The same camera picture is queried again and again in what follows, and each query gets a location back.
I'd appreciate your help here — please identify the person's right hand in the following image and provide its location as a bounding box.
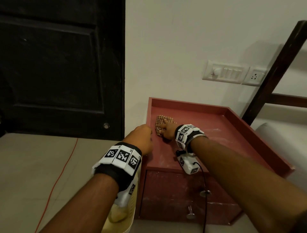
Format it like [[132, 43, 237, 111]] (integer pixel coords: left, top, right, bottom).
[[157, 119, 179, 141]]

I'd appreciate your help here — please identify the person's left hand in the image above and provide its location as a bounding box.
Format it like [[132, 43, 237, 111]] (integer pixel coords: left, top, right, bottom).
[[123, 124, 154, 157]]

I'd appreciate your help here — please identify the checkered cleaning cloth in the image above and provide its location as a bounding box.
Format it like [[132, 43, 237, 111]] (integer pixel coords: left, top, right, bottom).
[[155, 115, 177, 139]]

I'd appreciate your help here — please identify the person's right forearm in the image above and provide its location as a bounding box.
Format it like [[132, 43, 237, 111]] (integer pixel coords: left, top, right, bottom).
[[189, 136, 307, 233]]

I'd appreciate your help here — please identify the person's left forearm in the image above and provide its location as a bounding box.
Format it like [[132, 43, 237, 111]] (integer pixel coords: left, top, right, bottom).
[[39, 173, 119, 233]]

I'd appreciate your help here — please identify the black marker wristband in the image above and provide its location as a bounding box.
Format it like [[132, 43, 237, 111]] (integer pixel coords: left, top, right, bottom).
[[92, 142, 142, 192], [174, 124, 208, 154]]

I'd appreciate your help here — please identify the red drawer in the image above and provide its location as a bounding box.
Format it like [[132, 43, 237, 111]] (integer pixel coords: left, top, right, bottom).
[[141, 169, 243, 207], [139, 201, 243, 226]]

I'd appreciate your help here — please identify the red bedside table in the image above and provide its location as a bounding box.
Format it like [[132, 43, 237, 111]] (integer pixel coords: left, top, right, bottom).
[[134, 97, 295, 226]]

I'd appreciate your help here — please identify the black wooden door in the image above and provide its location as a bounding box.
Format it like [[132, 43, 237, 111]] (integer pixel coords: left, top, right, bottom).
[[0, 0, 126, 141]]

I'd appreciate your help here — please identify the white mattress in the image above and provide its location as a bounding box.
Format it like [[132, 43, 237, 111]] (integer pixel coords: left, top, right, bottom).
[[251, 120, 307, 192]]

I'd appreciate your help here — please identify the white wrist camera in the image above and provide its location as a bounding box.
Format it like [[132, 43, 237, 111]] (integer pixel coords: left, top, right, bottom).
[[176, 150, 200, 175], [115, 183, 137, 208]]

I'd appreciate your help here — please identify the white switch panel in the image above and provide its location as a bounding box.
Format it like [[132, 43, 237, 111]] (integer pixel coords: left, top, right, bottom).
[[202, 60, 250, 84]]

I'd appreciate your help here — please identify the black camera cable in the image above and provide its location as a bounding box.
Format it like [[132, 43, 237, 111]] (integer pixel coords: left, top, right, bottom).
[[193, 162, 209, 233]]

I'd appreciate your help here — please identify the orange cable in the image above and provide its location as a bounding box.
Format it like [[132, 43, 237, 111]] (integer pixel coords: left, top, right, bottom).
[[35, 138, 79, 233]]

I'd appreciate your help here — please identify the white wall socket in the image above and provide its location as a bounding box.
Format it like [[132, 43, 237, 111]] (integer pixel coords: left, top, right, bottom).
[[241, 66, 268, 86]]

